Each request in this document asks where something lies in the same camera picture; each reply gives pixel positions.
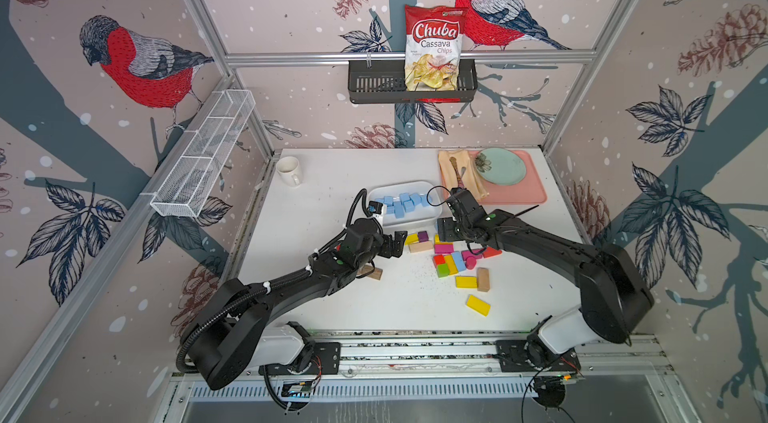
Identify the red block right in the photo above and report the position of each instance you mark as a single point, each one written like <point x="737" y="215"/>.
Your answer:
<point x="490" y="252"/>

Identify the yellow block front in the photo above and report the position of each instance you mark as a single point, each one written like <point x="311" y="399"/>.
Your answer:
<point x="478" y="305"/>

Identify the Chuba cassava chips bag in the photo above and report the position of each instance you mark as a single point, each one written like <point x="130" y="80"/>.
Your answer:
<point x="434" y="39"/>

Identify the pale wooden flat block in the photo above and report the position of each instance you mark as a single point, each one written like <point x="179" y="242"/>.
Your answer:
<point x="420" y="247"/>

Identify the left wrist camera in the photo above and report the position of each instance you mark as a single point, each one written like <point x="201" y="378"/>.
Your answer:
<point x="377" y="210"/>

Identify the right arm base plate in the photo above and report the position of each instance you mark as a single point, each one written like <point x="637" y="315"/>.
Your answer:
<point x="516" y="355"/>

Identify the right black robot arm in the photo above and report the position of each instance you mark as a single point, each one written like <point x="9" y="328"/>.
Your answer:
<point x="614" y="298"/>

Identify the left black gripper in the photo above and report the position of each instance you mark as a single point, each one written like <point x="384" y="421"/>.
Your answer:
<point x="398" y="242"/>

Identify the wooden block right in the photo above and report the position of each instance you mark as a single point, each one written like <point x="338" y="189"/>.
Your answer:
<point x="483" y="279"/>

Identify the beige cloth napkin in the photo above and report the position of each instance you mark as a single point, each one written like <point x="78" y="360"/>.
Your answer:
<point x="472" y="180"/>

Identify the yellow block middle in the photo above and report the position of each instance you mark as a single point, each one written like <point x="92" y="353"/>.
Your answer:
<point x="466" y="282"/>

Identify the green block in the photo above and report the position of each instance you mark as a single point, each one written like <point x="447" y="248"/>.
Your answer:
<point x="443" y="270"/>

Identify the metal spoon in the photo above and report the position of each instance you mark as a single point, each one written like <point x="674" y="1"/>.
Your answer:
<point x="459" y="172"/>

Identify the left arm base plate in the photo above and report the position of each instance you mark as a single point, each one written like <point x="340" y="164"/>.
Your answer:
<point x="319" y="359"/>

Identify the white ceramic serving dish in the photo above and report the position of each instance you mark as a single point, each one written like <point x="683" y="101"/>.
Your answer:
<point x="419" y="186"/>

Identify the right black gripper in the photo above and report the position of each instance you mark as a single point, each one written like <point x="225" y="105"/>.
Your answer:
<point x="444" y="230"/>

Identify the green ceramic plate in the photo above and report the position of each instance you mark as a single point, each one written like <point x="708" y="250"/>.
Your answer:
<point x="500" y="166"/>

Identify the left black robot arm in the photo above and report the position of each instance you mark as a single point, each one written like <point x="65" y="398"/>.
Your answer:
<point x="222" y="339"/>

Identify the black wall basket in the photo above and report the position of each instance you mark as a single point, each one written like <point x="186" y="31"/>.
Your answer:
<point x="383" y="82"/>

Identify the yellow block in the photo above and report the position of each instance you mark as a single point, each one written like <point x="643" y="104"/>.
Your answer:
<point x="466" y="282"/>
<point x="478" y="305"/>

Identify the white wire wall basket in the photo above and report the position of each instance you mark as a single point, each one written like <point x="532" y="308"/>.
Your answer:
<point x="194" y="175"/>

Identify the white ceramic mug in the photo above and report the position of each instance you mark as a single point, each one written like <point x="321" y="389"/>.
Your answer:
<point x="289" y="170"/>

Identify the brown wooden block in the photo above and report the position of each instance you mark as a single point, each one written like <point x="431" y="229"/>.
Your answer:
<point x="370" y="271"/>

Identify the magenta cylinder block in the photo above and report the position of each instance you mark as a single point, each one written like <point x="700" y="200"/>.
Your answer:
<point x="470" y="263"/>

